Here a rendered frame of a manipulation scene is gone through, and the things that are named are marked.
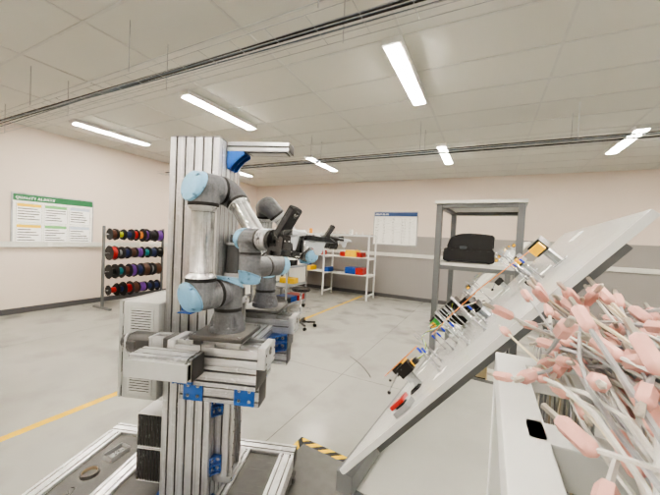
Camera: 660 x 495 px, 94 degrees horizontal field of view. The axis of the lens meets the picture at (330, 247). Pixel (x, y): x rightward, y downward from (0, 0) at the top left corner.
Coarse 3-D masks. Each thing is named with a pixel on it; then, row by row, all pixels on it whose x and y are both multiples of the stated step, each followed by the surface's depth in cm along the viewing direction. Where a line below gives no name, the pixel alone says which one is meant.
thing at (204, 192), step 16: (192, 176) 114; (208, 176) 117; (192, 192) 113; (208, 192) 116; (224, 192) 122; (192, 208) 117; (208, 208) 117; (192, 224) 117; (208, 224) 118; (192, 240) 117; (208, 240) 119; (192, 256) 117; (208, 256) 119; (192, 272) 117; (208, 272) 119; (192, 288) 115; (208, 288) 118; (192, 304) 114; (208, 304) 119
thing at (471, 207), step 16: (448, 208) 216; (464, 208) 218; (480, 208) 213; (496, 208) 209; (512, 208) 205; (448, 272) 247; (496, 272) 182; (512, 272) 178; (432, 288) 200; (448, 288) 247; (432, 304) 200; (448, 336) 247; (512, 352) 177
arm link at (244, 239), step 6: (246, 228) 106; (252, 228) 106; (258, 228) 105; (234, 234) 107; (240, 234) 105; (246, 234) 104; (252, 234) 102; (234, 240) 106; (240, 240) 105; (246, 240) 103; (252, 240) 101; (240, 246) 105; (246, 246) 104; (252, 246) 102
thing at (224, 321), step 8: (216, 312) 129; (224, 312) 128; (232, 312) 129; (240, 312) 132; (216, 320) 128; (224, 320) 127; (232, 320) 129; (240, 320) 131; (208, 328) 131; (216, 328) 127; (224, 328) 126; (232, 328) 127; (240, 328) 130
